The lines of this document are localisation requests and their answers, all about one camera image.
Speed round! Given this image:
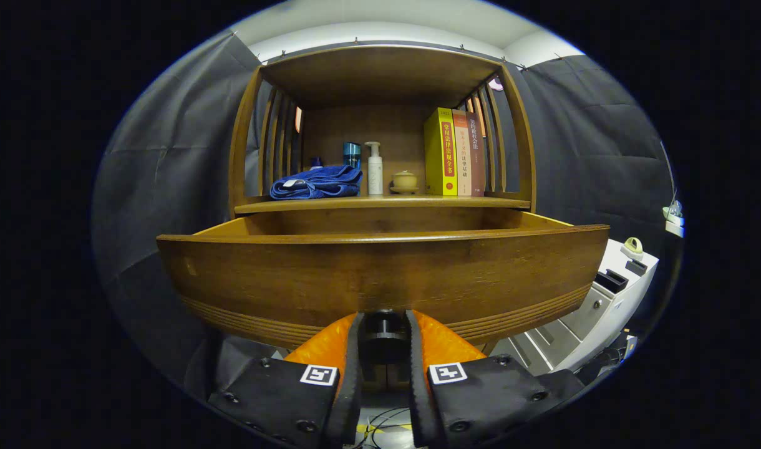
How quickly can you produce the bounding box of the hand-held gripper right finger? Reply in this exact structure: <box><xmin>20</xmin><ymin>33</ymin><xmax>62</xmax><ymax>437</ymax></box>
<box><xmin>405</xmin><ymin>309</ymin><xmax>586</xmax><ymax>448</ymax></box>

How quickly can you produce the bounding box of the white side cabinet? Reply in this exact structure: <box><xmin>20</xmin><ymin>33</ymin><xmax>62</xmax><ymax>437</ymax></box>
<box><xmin>490</xmin><ymin>239</ymin><xmax>660</xmax><ymax>375</ymax></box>

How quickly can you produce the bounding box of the yellow lidded tea cup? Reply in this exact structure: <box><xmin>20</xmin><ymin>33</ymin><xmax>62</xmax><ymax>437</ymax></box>
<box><xmin>390</xmin><ymin>170</ymin><xmax>420</xmax><ymax>195</ymax></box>

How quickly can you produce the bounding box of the wooden cabinet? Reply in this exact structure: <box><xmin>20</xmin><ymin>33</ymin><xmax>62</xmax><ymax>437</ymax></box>
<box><xmin>228</xmin><ymin>44</ymin><xmax>538</xmax><ymax>216</ymax></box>

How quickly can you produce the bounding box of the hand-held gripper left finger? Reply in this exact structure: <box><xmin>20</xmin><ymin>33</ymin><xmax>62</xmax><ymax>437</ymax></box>
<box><xmin>207</xmin><ymin>311</ymin><xmax>364</xmax><ymax>448</ymax></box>

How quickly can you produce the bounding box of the brown book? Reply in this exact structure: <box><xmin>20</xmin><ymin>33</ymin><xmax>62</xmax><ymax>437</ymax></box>
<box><xmin>467</xmin><ymin>112</ymin><xmax>487</xmax><ymax>197</ymax></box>

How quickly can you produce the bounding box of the orange white book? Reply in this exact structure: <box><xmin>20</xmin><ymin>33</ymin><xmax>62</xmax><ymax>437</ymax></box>
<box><xmin>452</xmin><ymin>109</ymin><xmax>473</xmax><ymax>197</ymax></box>

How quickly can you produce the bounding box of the blue folded towel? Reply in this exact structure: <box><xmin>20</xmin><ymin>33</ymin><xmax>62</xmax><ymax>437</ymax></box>
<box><xmin>269</xmin><ymin>164</ymin><xmax>364</xmax><ymax>200</ymax></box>

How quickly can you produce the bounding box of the wooden drawer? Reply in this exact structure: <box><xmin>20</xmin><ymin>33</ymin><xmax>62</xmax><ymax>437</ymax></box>
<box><xmin>156</xmin><ymin>209</ymin><xmax>611</xmax><ymax>365</ymax></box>

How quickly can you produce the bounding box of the thick yellow book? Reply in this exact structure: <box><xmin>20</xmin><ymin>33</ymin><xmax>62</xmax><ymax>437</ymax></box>
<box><xmin>424</xmin><ymin>107</ymin><xmax>458</xmax><ymax>196</ymax></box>

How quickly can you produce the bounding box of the wooden countertop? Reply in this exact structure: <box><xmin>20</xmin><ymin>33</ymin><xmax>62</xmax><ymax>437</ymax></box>
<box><xmin>234</xmin><ymin>193</ymin><xmax>532</xmax><ymax>215</ymax></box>

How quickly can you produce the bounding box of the black floor cable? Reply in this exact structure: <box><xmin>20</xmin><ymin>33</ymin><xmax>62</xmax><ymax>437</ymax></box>
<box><xmin>356</xmin><ymin>407</ymin><xmax>419</xmax><ymax>448</ymax></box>

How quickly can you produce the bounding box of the white pump bottle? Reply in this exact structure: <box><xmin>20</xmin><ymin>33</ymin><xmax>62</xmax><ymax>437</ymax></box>
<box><xmin>364</xmin><ymin>141</ymin><xmax>384</xmax><ymax>196</ymax></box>

